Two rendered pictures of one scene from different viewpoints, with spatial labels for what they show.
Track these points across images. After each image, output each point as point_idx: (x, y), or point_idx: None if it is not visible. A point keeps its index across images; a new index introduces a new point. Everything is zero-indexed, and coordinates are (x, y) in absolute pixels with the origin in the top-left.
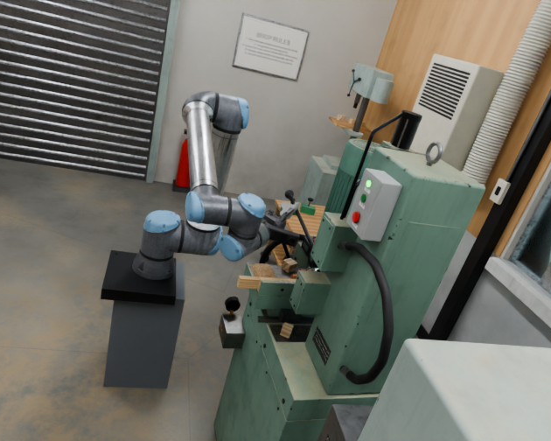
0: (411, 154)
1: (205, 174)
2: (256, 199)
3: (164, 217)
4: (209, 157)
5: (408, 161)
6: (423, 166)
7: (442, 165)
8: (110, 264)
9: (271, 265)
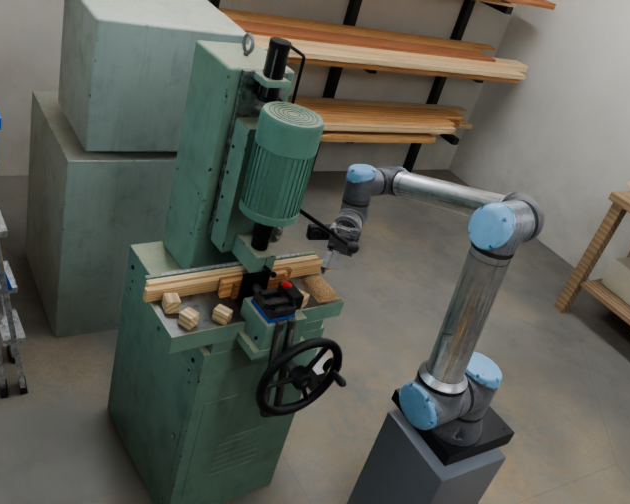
0: (260, 66)
1: (414, 173)
2: (361, 169)
3: (479, 364)
4: (430, 179)
5: (264, 56)
6: (251, 53)
7: (231, 56)
8: (488, 407)
9: (318, 304)
